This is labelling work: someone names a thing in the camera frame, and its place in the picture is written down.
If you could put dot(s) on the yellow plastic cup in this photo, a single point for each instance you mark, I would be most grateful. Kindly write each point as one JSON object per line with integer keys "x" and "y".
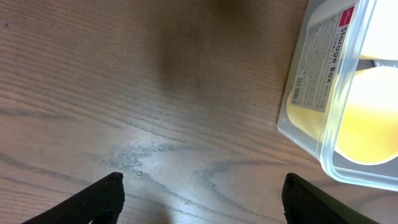
{"x": 357, "y": 119}

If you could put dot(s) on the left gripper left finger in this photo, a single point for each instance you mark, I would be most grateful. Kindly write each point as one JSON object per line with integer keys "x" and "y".
{"x": 100, "y": 203}

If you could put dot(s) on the grey plastic cup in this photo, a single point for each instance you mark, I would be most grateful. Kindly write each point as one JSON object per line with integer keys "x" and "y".
{"x": 386, "y": 63}

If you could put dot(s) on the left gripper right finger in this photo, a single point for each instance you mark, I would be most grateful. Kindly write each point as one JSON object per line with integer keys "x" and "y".
{"x": 305, "y": 203}

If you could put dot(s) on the clear plastic storage box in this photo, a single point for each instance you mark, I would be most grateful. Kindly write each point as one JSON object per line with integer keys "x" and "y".
{"x": 336, "y": 42}

